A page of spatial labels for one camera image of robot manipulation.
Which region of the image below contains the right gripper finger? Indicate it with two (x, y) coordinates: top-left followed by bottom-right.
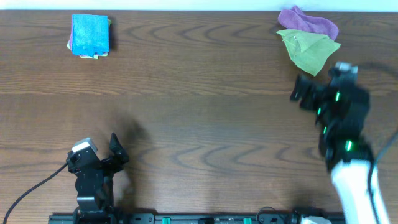
(290, 75), (307, 101)
(300, 82), (320, 111)

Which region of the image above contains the green microfiber cloth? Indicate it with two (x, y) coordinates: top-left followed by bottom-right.
(276, 29), (341, 77)

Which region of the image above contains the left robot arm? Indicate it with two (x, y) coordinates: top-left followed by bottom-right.
(66, 133), (129, 223)

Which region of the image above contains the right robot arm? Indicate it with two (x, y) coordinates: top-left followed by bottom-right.
(290, 67), (390, 223)

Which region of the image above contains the purple microfiber cloth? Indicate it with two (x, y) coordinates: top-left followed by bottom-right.
(277, 6), (339, 40)

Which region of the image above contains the folded yellow-green cloth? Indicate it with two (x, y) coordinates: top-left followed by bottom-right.
(67, 19), (112, 60)

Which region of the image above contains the folded purple cloth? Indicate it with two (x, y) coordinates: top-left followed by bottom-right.
(67, 22), (73, 51)

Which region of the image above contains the folded blue cloth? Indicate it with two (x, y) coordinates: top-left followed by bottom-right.
(71, 13), (111, 57)

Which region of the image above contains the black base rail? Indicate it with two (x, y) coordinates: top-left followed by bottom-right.
(48, 207), (346, 224)

